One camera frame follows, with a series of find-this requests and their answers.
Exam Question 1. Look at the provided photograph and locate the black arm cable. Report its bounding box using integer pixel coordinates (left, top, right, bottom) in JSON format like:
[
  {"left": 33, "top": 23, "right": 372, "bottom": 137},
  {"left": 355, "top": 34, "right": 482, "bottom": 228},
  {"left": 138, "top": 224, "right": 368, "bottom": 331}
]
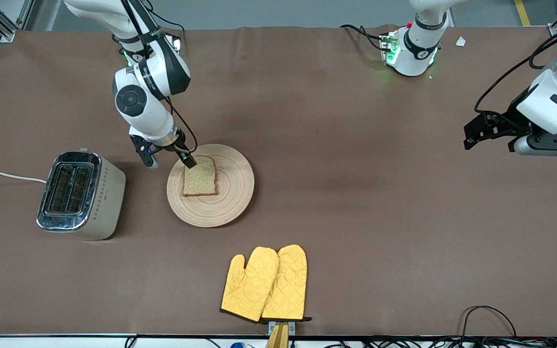
[
  {"left": 474, "top": 29, "right": 557, "bottom": 113},
  {"left": 121, "top": 0, "right": 199, "bottom": 156}
]

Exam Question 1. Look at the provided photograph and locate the yellow floor tape strip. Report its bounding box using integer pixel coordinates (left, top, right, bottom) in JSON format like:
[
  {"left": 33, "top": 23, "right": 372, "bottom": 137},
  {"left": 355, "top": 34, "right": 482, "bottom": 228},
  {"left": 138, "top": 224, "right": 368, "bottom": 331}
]
[{"left": 514, "top": 0, "right": 532, "bottom": 26}]

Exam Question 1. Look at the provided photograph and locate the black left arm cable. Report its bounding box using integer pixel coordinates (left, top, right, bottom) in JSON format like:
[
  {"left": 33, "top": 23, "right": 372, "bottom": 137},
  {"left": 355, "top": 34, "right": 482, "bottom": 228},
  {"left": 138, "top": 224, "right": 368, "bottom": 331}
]
[{"left": 474, "top": 29, "right": 557, "bottom": 113}]

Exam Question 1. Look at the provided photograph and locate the brown table cover sheet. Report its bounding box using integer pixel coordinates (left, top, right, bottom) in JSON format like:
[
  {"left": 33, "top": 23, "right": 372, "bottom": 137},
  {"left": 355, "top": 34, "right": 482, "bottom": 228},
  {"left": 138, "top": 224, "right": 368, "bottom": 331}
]
[{"left": 0, "top": 24, "right": 557, "bottom": 336}]

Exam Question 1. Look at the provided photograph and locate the yellow wooden stick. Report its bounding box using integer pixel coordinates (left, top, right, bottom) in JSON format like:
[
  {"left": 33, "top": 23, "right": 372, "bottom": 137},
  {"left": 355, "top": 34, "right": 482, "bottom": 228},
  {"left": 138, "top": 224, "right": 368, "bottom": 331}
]
[{"left": 265, "top": 323, "right": 290, "bottom": 348}]

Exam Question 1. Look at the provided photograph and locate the yellow quilted oven mitt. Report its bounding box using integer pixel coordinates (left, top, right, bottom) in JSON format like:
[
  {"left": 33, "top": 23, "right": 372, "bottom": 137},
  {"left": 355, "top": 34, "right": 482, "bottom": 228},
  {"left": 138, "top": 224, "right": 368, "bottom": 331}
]
[
  {"left": 220, "top": 246, "right": 280, "bottom": 323},
  {"left": 261, "top": 244, "right": 313, "bottom": 322}
]

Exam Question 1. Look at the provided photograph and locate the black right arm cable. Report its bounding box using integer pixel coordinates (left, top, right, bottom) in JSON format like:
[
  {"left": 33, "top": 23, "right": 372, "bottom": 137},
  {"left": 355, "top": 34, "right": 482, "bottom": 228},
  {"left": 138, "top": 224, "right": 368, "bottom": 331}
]
[{"left": 121, "top": 0, "right": 199, "bottom": 156}]

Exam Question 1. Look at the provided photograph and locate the round wooden plate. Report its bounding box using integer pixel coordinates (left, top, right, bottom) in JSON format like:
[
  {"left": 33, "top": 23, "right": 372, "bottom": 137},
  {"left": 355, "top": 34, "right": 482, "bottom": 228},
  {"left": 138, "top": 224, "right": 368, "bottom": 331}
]
[{"left": 166, "top": 144, "right": 255, "bottom": 228}]

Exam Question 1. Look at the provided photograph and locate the white toaster power cord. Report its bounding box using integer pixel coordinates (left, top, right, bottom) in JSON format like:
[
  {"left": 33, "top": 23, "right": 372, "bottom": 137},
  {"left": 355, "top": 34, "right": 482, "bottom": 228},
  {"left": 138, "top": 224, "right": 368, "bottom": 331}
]
[{"left": 0, "top": 171, "right": 48, "bottom": 184}]

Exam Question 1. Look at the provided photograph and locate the beige chrome two-slot toaster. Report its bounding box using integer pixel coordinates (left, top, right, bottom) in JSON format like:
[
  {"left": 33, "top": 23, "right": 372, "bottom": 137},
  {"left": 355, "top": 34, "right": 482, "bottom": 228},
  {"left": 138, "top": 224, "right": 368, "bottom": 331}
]
[{"left": 36, "top": 147, "right": 127, "bottom": 241}]

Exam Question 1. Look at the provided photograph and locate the grey aluminium frame profile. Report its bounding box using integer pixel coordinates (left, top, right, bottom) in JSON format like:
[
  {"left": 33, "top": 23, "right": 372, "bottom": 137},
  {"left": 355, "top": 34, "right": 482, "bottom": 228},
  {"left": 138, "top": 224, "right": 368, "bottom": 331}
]
[{"left": 0, "top": 0, "right": 35, "bottom": 43}]

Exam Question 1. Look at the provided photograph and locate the black base cable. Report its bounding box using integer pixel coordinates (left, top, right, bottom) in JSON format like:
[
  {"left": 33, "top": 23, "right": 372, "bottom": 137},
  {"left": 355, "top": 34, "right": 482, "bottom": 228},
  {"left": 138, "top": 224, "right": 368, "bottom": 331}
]
[{"left": 340, "top": 24, "right": 385, "bottom": 51}]

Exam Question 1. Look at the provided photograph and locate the black looped cable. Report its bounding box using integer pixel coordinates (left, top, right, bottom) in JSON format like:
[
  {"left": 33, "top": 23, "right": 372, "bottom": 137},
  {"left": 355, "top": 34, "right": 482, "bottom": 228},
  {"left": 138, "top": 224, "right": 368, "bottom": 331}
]
[{"left": 461, "top": 305, "right": 518, "bottom": 339}]

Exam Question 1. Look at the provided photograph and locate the small silver metal bracket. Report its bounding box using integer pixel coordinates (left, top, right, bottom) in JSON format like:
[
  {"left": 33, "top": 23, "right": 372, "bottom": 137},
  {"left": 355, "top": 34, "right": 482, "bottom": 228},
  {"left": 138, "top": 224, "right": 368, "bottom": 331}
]
[{"left": 268, "top": 320, "right": 296, "bottom": 336}]

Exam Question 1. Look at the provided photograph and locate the brown bread slice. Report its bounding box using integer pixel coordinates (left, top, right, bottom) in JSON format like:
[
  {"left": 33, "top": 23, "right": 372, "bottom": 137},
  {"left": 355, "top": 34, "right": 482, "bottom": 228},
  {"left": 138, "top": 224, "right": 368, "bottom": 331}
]
[{"left": 182, "top": 155, "right": 218, "bottom": 197}]

